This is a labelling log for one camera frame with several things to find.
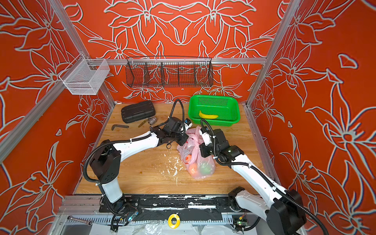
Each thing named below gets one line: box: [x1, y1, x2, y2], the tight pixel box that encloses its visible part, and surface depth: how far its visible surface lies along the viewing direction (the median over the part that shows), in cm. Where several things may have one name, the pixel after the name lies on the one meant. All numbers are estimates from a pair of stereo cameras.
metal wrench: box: [67, 215, 94, 226], surface depth 71 cm
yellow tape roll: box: [167, 213, 181, 230], surface depth 69 cm
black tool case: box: [120, 100, 156, 124], surface depth 109 cm
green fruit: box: [201, 164, 212, 175], surface depth 77 cm
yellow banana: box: [198, 110, 219, 119], surface depth 111 cm
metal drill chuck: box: [138, 116, 158, 128], surface depth 108 cm
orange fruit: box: [188, 162, 199, 177], surface depth 81 cm
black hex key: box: [111, 124, 130, 131], surface depth 106 cm
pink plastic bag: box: [176, 125, 216, 180], surface depth 81 cm
